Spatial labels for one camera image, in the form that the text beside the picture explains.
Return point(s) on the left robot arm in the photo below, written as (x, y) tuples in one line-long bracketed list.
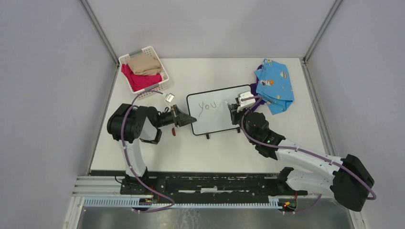
[(130, 125)]

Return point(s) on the black framed whiteboard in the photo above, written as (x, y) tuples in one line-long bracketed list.
[(210, 110)]

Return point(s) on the magenta cloth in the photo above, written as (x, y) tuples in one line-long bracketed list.
[(139, 82)]

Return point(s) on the white plastic basket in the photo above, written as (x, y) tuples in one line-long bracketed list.
[(149, 50)]

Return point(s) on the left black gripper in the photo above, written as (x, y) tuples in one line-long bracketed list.
[(178, 120)]

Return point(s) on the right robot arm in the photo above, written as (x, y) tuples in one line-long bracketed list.
[(345, 179)]

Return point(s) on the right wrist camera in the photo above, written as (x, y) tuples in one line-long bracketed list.
[(245, 100)]

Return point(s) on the purple cloth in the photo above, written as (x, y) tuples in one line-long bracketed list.
[(253, 87)]

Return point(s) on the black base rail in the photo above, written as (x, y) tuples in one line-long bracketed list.
[(167, 190)]

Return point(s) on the beige folded cloth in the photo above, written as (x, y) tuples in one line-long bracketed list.
[(144, 64)]

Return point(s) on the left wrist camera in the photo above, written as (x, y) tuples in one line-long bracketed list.
[(169, 98)]

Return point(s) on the blue patterned cloth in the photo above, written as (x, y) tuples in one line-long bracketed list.
[(274, 85)]

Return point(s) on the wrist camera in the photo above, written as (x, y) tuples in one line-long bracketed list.
[(169, 98), (245, 100)]

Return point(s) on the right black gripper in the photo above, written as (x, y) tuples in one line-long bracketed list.
[(234, 112)]

